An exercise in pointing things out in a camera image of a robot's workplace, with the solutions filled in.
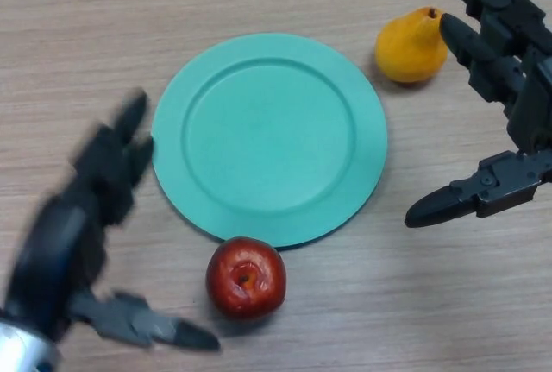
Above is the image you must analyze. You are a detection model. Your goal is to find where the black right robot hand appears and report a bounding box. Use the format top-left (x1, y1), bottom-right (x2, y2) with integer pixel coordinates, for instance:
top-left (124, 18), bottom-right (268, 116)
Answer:
top-left (404, 0), bottom-right (552, 230)

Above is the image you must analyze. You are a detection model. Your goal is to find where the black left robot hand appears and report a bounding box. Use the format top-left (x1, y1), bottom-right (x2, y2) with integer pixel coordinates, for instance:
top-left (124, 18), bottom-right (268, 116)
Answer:
top-left (0, 86), bottom-right (222, 352)

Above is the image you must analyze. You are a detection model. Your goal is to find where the red apple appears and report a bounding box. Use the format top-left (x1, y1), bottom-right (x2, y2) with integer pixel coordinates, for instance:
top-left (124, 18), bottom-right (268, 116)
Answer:
top-left (205, 236), bottom-right (287, 321)

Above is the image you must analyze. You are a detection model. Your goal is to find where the green round plate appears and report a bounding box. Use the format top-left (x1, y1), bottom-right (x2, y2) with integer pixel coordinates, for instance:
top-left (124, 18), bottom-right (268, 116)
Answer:
top-left (151, 32), bottom-right (388, 249)

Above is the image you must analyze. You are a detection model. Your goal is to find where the yellow pear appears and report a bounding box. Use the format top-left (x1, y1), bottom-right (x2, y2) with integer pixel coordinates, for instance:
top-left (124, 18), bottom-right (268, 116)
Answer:
top-left (373, 6), bottom-right (449, 85)

